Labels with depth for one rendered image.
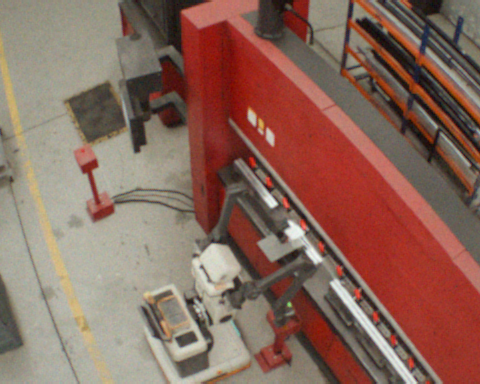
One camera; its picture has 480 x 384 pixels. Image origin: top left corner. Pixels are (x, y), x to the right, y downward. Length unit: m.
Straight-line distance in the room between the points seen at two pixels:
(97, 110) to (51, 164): 0.85
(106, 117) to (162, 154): 0.85
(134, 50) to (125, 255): 2.01
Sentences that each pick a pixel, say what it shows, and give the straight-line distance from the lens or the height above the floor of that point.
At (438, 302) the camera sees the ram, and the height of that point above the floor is 1.93.
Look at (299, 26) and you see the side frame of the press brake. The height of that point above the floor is 2.03.
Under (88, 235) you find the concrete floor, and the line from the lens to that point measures 5.46.
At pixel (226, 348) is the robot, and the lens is 4.49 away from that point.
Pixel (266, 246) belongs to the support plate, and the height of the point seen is 1.00.
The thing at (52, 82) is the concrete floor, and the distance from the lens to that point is 7.07.
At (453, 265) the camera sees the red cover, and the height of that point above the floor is 2.28.
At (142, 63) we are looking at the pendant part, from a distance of 3.92.
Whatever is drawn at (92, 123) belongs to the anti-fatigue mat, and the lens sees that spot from 6.35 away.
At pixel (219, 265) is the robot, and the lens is 3.55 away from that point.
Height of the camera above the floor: 4.44
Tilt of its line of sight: 53 degrees down
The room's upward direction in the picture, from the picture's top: 1 degrees clockwise
